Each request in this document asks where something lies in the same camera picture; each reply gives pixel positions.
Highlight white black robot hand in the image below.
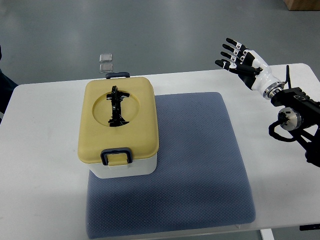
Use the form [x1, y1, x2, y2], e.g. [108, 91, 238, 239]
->
[215, 38, 283, 95]

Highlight yellow storage box lid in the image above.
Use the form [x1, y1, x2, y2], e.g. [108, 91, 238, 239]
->
[77, 77, 159, 166]

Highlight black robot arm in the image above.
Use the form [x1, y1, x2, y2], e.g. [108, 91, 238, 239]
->
[263, 86, 320, 167]

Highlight cardboard box corner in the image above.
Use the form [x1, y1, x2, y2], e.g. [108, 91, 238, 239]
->
[284, 0, 320, 11]

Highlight white storage box base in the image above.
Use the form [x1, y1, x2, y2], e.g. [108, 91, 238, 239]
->
[87, 153, 157, 179]

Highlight blue grey cushion mat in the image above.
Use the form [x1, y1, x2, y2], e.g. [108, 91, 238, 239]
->
[86, 92, 256, 239]

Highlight upper floor metal plate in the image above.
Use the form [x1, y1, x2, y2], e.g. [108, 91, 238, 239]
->
[99, 53, 113, 63]

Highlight floor metal plate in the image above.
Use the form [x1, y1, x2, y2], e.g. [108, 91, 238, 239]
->
[99, 62, 113, 73]
[99, 53, 113, 63]

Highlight lower floor metal plate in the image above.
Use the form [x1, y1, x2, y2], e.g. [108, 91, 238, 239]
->
[99, 62, 113, 73]

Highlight dark object at left edge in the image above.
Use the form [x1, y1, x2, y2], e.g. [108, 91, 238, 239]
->
[0, 44, 20, 125]

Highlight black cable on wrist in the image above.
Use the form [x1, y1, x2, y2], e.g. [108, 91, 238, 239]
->
[281, 64, 293, 90]

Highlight black table bracket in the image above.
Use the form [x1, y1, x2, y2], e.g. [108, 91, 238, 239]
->
[299, 223, 320, 231]

